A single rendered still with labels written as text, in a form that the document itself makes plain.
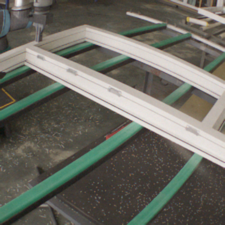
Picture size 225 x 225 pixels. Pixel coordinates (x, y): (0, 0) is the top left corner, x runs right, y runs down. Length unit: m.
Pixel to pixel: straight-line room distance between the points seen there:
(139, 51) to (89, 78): 0.42
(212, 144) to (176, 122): 0.15
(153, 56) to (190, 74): 0.20
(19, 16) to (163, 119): 1.23
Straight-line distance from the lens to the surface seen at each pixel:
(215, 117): 0.98
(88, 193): 1.08
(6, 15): 0.88
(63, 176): 0.75
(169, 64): 1.34
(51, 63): 1.18
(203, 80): 1.29
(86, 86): 1.07
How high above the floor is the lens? 1.41
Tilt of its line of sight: 32 degrees down
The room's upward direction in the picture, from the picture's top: 8 degrees clockwise
